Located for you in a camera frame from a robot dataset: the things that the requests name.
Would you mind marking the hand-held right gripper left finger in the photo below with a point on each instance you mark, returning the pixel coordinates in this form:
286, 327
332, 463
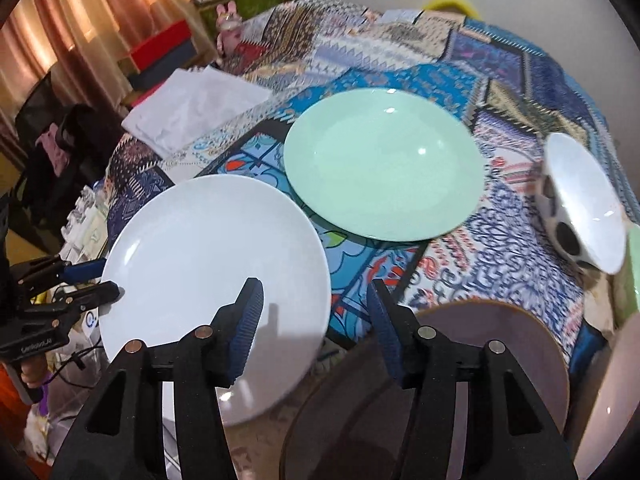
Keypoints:
247, 320

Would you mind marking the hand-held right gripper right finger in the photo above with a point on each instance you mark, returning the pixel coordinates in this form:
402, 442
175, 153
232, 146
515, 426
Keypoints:
385, 330

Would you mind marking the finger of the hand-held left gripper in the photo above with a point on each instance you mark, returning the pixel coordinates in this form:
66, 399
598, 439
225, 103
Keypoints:
100, 292
82, 270

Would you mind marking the white plate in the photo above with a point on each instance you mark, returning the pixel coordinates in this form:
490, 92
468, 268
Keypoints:
200, 250

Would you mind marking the white bowl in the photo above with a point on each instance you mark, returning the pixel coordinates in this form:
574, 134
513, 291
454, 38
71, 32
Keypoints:
580, 190

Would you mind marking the person's left hand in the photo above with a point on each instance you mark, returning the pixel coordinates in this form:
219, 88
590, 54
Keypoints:
34, 374

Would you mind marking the brown glass plate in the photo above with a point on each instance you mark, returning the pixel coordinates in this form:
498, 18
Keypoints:
500, 325

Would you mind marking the green plate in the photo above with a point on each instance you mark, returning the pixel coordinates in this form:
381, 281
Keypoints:
380, 170

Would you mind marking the black chair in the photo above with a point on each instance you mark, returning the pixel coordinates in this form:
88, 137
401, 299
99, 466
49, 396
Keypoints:
35, 110

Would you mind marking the white cloth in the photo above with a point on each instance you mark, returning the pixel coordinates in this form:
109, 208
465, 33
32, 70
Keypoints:
190, 105

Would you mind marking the dark blue box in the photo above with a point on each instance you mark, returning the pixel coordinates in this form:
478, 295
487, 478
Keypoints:
150, 80

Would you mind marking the pink plate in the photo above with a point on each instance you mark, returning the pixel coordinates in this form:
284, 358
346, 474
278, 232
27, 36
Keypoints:
605, 400

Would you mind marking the red box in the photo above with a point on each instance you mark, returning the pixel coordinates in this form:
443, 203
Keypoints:
160, 52

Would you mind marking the green bowl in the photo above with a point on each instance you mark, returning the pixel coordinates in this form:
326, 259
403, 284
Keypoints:
631, 270

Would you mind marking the orange curtain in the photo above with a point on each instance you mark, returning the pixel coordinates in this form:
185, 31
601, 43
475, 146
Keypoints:
75, 15

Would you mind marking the patchwork printed blanket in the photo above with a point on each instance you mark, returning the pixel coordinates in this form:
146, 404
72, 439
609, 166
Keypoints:
500, 85

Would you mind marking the pink bunny plush toy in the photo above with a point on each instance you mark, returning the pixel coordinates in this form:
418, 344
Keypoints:
229, 22

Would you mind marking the green box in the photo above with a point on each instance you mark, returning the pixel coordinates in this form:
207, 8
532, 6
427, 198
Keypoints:
250, 0

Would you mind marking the yellow plastic basin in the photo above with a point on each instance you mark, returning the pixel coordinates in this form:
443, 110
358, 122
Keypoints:
450, 0

